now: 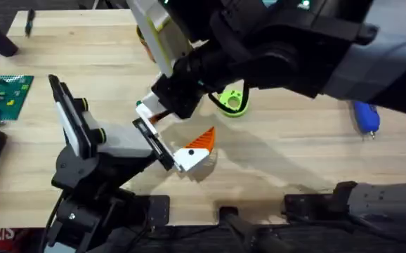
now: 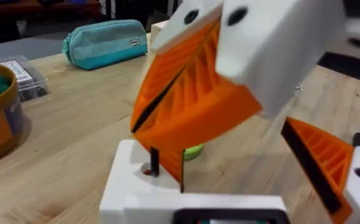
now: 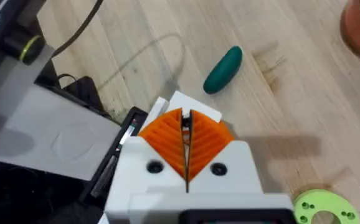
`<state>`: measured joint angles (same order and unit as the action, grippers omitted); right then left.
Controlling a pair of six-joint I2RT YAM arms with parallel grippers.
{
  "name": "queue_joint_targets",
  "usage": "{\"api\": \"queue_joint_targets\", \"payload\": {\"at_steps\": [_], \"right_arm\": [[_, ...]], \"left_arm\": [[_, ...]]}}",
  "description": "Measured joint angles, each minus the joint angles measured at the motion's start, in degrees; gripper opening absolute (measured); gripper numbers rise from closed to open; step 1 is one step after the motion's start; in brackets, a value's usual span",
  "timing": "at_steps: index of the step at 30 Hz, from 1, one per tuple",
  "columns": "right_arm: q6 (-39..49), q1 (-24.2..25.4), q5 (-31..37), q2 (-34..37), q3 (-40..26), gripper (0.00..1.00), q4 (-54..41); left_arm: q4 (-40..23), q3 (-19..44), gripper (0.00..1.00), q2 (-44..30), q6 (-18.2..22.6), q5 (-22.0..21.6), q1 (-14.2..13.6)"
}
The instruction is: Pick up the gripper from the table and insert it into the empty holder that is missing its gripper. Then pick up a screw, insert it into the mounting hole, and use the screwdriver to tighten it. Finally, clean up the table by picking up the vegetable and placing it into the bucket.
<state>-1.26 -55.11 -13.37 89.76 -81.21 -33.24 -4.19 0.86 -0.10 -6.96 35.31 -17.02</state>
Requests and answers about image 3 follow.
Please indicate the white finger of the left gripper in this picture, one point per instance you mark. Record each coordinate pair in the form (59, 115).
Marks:
(155, 112)

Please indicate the bare white finger of the left gripper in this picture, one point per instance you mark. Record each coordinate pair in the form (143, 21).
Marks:
(195, 104)

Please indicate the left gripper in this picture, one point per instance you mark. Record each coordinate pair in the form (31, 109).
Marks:
(43, 130)

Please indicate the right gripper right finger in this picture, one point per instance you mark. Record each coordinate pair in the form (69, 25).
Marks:
(226, 174)

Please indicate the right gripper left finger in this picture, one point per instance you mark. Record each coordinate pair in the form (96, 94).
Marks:
(142, 174)

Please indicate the green toy cucumber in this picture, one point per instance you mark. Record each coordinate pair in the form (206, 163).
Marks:
(223, 70)

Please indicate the green disc with holes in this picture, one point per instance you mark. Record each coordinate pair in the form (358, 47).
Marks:
(314, 205)

